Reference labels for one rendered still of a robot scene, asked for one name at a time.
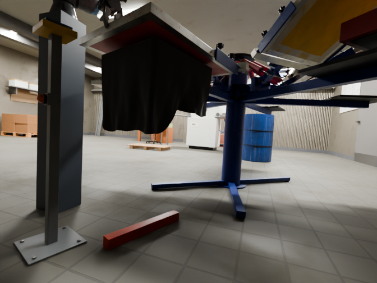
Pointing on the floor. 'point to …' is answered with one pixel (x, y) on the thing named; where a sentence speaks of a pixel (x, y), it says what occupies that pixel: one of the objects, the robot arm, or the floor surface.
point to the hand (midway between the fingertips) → (111, 27)
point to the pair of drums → (258, 137)
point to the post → (51, 155)
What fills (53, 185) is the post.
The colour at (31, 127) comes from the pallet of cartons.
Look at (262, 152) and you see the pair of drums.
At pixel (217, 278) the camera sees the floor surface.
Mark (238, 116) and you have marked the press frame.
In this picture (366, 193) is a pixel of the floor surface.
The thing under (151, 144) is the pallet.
